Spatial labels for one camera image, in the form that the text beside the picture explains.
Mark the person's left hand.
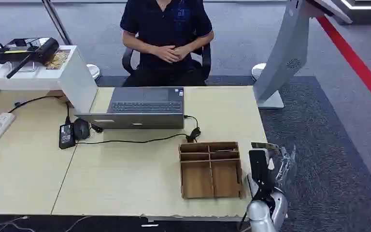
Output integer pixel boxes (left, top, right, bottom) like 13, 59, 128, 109
172, 45, 192, 62

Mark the person's right hand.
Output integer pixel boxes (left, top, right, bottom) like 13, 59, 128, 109
153, 44, 180, 64

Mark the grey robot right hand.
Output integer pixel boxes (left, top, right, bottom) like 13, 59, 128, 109
268, 145, 298, 193

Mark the black office chair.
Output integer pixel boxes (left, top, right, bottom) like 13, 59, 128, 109
122, 42, 212, 87

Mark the person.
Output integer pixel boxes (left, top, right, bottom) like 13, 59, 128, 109
120, 0, 215, 87

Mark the grey laptop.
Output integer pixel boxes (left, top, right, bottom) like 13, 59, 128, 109
74, 87, 185, 130

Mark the round white floor base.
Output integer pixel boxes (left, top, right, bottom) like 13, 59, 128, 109
251, 63, 267, 81
86, 64, 101, 81

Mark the wooden divided card box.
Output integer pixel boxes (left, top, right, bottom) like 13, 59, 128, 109
178, 141, 246, 200

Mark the white display stand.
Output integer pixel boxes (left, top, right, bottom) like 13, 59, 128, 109
0, 44, 99, 114

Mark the grey kiosk stand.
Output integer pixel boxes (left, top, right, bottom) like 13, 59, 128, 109
253, 0, 353, 110

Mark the yellow patterned packet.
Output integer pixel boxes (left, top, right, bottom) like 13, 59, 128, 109
44, 49, 70, 70

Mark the dark metal pole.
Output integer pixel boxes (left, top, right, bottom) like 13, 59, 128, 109
41, 0, 73, 46

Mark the black computer mouse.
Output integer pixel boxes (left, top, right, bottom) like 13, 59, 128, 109
72, 118, 91, 141

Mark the black remote controller with antennas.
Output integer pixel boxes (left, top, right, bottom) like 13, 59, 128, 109
0, 37, 60, 79

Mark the black power adapter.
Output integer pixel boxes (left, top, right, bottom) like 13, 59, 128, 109
58, 123, 76, 150

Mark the dark platform with light strip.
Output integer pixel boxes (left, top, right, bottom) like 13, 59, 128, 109
331, 0, 371, 25

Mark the black laptop charger cable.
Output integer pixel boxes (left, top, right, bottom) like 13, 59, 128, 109
76, 115, 202, 145

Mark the black mains cable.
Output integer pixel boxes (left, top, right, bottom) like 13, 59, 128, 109
8, 95, 71, 126

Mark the white floor cable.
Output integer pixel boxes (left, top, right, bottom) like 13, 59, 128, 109
64, 216, 92, 232
0, 216, 36, 232

